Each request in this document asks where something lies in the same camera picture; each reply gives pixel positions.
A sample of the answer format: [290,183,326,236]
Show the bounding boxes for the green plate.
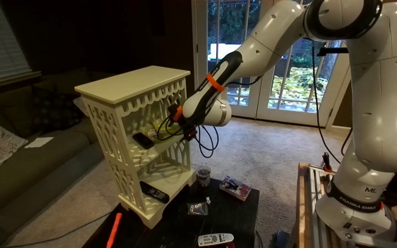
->
[153,121,182,141]

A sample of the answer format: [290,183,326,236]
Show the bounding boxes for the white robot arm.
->
[178,0,397,248]

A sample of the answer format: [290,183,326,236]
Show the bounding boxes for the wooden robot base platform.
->
[288,163,397,248]

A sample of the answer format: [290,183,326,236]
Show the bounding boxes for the white lattice cupboard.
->
[75,66,195,228]

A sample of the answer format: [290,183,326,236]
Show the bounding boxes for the dark cup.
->
[196,168,211,188]

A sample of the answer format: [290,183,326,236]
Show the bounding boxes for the black remote upper shelf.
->
[133,132,155,149]

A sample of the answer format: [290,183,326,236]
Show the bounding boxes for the black remote shelf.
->
[139,182,170,204]
[133,132,155,149]

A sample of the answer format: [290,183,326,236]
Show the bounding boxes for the dvd case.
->
[219,177,251,201]

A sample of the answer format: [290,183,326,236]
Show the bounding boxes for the black remote lower shelf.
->
[139,182,170,204]

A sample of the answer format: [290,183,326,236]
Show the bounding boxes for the black coffee table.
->
[83,179,259,248]

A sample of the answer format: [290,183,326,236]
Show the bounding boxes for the white remote control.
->
[197,233,235,248]

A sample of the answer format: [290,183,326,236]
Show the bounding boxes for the french glass doors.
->
[192,0,353,128]

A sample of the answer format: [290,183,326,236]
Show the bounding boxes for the grey sofa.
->
[0,87,104,245]

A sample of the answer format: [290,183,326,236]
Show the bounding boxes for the white paper on sofa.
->
[25,137,54,149]

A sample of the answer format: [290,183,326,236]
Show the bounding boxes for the orange racket handle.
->
[106,212,123,248]

